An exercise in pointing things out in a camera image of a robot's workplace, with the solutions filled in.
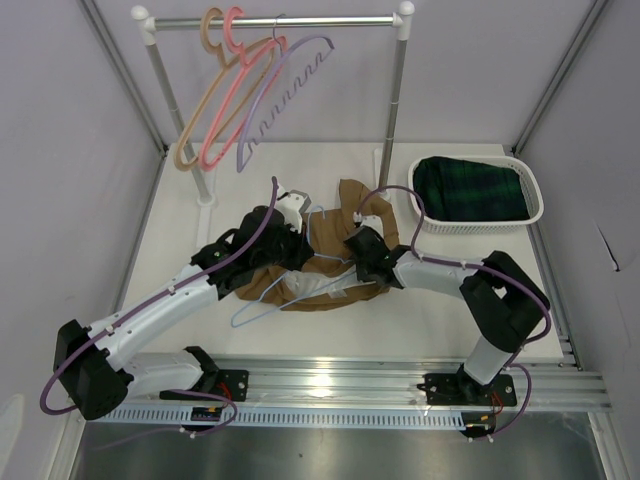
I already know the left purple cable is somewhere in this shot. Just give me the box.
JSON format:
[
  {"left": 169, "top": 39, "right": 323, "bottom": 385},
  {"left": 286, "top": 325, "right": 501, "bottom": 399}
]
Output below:
[{"left": 38, "top": 175, "right": 282, "bottom": 416}]

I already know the white laundry basket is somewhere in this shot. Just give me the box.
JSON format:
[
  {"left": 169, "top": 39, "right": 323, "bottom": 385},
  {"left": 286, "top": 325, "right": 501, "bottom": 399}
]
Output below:
[{"left": 407, "top": 155, "right": 544, "bottom": 235}]

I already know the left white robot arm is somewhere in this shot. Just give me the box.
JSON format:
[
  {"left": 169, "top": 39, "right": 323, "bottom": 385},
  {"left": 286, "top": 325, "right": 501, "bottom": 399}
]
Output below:
[{"left": 53, "top": 206, "right": 314, "bottom": 420}]

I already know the aluminium mounting rail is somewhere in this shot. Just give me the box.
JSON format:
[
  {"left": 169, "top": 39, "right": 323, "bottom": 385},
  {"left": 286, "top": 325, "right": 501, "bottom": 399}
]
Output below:
[{"left": 213, "top": 354, "right": 612, "bottom": 412}]

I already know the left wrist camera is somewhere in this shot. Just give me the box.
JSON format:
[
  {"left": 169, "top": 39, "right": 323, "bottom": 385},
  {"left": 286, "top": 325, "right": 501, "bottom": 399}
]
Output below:
[{"left": 275, "top": 185, "right": 311, "bottom": 233}]

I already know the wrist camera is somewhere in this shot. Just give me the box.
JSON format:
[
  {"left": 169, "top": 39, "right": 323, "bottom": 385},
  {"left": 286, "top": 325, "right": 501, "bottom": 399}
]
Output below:
[
  {"left": 275, "top": 185, "right": 311, "bottom": 233},
  {"left": 353, "top": 212, "right": 384, "bottom": 236}
]

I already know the tan velvet hanger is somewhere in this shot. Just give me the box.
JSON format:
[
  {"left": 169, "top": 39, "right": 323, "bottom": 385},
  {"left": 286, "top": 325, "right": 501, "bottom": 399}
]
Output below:
[{"left": 173, "top": 7, "right": 268, "bottom": 172}]

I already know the pink velvet hanger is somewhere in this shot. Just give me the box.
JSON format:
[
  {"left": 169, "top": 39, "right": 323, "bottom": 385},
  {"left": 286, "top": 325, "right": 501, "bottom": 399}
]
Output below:
[{"left": 197, "top": 6, "right": 289, "bottom": 172}]

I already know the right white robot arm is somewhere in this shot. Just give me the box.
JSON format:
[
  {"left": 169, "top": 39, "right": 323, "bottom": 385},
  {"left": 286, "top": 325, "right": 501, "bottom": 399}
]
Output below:
[{"left": 344, "top": 225, "right": 552, "bottom": 404}]

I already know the metal clothes rack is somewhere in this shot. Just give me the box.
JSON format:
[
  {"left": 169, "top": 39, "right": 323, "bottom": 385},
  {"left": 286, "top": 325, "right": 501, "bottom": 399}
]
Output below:
[{"left": 131, "top": 1, "right": 415, "bottom": 188}]

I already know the purple cable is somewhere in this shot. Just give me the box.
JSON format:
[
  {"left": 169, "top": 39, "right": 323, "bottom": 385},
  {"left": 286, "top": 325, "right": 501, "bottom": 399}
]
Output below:
[
  {"left": 38, "top": 175, "right": 282, "bottom": 416},
  {"left": 354, "top": 185, "right": 554, "bottom": 351}
]

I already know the dark green plaid garment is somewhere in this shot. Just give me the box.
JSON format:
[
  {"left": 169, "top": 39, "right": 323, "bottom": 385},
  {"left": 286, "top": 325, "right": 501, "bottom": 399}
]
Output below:
[{"left": 412, "top": 156, "right": 529, "bottom": 222}]

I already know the purple notched hanger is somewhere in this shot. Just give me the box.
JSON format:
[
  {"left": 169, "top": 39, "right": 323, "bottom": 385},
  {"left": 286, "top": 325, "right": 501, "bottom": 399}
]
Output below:
[{"left": 236, "top": 14, "right": 335, "bottom": 173}]

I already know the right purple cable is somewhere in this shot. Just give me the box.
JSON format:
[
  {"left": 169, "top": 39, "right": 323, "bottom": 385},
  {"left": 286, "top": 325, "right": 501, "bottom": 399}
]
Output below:
[{"left": 354, "top": 185, "right": 554, "bottom": 351}]

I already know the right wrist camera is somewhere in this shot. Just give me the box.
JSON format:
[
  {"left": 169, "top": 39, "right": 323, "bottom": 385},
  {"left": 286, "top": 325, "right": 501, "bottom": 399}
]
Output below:
[{"left": 353, "top": 212, "right": 384, "bottom": 236}]

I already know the tan skirt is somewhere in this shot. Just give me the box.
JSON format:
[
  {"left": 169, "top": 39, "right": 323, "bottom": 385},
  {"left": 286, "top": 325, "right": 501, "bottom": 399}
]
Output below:
[{"left": 237, "top": 177, "right": 401, "bottom": 314}]

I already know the light blue wire hanger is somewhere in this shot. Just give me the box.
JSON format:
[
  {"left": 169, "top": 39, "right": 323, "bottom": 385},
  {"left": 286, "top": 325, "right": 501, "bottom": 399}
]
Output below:
[{"left": 230, "top": 205, "right": 376, "bottom": 328}]

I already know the slotted cable duct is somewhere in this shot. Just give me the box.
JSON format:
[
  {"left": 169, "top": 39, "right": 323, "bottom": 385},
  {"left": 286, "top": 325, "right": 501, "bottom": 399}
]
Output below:
[{"left": 99, "top": 404, "right": 465, "bottom": 431}]

